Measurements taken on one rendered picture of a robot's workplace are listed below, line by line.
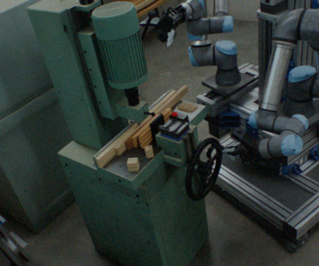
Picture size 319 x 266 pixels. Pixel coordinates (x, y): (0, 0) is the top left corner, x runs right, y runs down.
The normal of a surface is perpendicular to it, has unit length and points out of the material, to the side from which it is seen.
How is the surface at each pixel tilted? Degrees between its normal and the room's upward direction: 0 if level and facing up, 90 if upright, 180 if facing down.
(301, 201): 0
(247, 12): 90
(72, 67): 90
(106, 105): 90
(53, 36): 90
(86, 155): 0
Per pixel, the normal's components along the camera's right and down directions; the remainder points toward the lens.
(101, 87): -0.58, 0.56
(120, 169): -0.15, -0.79
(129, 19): 0.67, 0.36
